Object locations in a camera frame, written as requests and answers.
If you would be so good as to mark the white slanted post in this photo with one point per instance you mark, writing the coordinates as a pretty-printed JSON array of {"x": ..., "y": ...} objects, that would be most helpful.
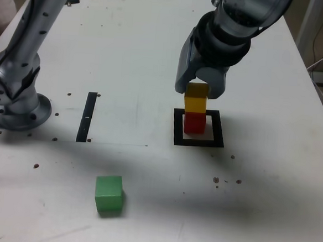
[{"x": 309, "y": 23}]

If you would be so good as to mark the red cube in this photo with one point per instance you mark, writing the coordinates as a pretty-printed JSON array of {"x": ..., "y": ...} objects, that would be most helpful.
[{"x": 194, "y": 123}]

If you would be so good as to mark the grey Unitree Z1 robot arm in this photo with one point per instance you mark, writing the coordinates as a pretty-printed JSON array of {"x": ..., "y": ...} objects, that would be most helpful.
[{"x": 25, "y": 47}]

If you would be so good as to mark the black tape square outline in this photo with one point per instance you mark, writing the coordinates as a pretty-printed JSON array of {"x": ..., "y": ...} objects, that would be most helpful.
[{"x": 218, "y": 130}]

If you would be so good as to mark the green cube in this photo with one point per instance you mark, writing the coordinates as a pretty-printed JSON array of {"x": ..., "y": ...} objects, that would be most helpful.
[{"x": 108, "y": 195}]

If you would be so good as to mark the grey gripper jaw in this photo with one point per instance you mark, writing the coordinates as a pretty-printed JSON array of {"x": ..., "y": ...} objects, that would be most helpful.
[{"x": 215, "y": 79}]

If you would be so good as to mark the yellow cube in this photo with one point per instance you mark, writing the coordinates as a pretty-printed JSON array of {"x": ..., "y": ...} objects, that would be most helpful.
[{"x": 195, "y": 104}]

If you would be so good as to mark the black tape strip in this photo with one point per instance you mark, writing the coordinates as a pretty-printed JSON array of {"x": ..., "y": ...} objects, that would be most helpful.
[{"x": 86, "y": 115}]

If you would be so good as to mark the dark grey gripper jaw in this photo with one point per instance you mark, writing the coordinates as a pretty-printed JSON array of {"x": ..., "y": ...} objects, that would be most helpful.
[{"x": 183, "y": 67}]

